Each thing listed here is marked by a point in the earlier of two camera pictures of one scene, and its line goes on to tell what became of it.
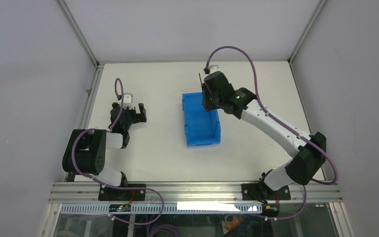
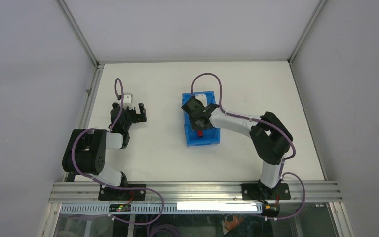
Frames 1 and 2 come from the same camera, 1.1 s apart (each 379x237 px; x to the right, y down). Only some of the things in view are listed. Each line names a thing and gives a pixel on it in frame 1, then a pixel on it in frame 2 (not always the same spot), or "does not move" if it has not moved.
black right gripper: (208, 105) -> (195, 126)
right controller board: (270, 208) does not move
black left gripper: (137, 117) does not move
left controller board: (119, 208) does not move
